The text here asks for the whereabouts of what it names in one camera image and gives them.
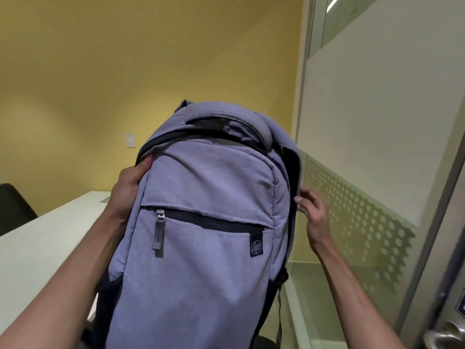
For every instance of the person's right forearm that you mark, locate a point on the person's right forearm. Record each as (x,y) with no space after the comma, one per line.
(354,301)

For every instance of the person's right hand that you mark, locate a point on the person's right hand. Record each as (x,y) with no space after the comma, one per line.
(316,218)

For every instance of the grey-blue fabric backpack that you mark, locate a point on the grey-blue fabric backpack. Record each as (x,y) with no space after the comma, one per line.
(203,258)

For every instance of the white wall switch plate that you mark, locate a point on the white wall switch plate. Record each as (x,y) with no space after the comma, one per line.
(130,140)

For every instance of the black office chair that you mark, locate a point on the black office chair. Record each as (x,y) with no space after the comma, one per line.
(13,207)

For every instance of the person's left thumb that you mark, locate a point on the person's left thumb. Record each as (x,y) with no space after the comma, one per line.
(143,166)

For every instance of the person's left forearm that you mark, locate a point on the person's left forearm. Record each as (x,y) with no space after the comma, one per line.
(61,283)

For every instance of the person's right thumb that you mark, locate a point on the person's right thumb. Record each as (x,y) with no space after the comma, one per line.
(302,207)

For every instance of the frosted glass partition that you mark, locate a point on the frosted glass partition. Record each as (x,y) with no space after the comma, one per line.
(363,199)

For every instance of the glass door with metal frame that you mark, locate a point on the glass door with metal frame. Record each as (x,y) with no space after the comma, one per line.
(441,258)

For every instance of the person's left hand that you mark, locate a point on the person's left hand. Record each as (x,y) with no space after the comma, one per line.
(125,190)

